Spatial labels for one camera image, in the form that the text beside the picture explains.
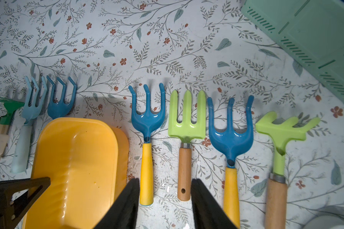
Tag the yellow plastic storage box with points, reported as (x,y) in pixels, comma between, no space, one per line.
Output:
(87,162)

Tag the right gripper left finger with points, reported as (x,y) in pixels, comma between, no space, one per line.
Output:
(123,213)

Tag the lime green rake wooden handle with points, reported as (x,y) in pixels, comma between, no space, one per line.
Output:
(281,135)

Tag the light blue hand fork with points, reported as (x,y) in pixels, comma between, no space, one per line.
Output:
(30,112)

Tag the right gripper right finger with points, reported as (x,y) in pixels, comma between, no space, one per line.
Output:
(207,212)

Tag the white paper punch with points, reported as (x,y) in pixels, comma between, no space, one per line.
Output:
(325,222)

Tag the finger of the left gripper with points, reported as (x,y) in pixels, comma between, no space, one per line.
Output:
(17,197)

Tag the dark green rake wooden handle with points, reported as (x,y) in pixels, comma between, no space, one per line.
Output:
(11,106)

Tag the mint green file organizer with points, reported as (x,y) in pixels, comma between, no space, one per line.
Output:
(311,32)

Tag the lime green fork wooden handle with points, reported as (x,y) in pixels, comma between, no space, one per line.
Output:
(186,131)

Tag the blue hand fork yellow handle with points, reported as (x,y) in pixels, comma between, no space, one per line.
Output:
(231,144)

